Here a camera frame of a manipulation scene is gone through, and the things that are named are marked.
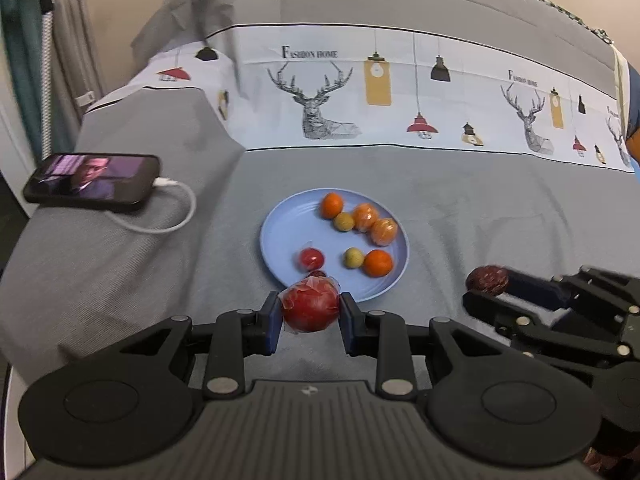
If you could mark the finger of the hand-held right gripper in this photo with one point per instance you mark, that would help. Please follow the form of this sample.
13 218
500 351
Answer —
535 290
500 316

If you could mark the red date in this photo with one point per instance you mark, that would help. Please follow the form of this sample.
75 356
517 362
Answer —
317 274
487 280

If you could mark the black smartphone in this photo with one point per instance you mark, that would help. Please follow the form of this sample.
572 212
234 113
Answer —
92 180

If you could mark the grey white printed bed sheet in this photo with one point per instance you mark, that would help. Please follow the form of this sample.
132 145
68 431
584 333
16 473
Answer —
450 60

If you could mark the blue pillow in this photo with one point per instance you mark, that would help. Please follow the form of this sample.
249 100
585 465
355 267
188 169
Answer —
634 102

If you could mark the orange pillow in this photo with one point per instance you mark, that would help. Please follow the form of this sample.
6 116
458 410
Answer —
634 146

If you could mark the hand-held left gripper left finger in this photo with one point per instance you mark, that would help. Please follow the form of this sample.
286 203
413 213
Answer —
273 322

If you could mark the blue round plate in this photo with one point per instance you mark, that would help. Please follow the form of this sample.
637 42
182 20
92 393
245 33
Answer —
290 230

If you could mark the grey blanket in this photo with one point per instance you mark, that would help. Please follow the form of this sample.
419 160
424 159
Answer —
150 285

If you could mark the small plastic-wrapped red fruit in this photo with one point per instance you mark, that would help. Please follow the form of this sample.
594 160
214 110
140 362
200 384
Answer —
310 258

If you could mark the yellow-green round fruit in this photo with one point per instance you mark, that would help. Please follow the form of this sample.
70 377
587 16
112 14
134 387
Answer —
344 222
353 258

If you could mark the grey crumpled cloth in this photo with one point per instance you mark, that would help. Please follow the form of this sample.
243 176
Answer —
200 5

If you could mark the small orange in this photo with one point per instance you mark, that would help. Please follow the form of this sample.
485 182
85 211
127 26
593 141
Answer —
365 216
384 231
331 205
377 263

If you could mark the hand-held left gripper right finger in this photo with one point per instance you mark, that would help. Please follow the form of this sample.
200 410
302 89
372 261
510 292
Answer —
350 324

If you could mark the teal grey curtain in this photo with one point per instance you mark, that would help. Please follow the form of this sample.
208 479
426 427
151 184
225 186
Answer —
20 70

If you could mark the plastic-wrapped red apple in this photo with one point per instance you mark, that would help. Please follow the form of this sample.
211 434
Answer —
310 306

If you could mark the black white pole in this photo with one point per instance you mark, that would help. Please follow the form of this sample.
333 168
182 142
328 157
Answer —
46 35

